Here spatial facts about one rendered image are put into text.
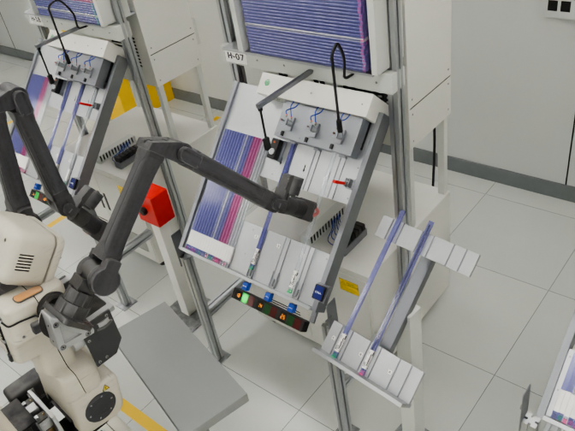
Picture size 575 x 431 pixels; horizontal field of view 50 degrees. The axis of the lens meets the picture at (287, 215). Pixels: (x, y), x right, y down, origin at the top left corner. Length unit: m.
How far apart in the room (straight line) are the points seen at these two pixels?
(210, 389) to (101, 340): 0.44
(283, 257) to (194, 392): 0.55
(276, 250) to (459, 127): 1.94
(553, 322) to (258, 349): 1.37
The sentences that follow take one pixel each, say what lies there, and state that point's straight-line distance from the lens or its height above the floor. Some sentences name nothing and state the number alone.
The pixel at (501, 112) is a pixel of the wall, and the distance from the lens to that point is 3.74.
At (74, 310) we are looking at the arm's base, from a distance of 1.66.
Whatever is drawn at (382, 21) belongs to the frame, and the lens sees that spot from 2.00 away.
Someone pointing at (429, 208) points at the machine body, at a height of 0.62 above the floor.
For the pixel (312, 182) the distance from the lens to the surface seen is 2.22.
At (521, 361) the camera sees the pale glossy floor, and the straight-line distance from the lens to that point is 2.95.
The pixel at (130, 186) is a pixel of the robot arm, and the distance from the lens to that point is 1.63.
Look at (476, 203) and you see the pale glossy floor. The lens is 3.79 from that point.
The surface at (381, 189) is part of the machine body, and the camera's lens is 2.84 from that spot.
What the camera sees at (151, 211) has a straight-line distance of 2.85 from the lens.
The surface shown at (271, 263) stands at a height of 0.78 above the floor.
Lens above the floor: 2.23
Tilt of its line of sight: 36 degrees down
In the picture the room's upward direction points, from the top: 10 degrees counter-clockwise
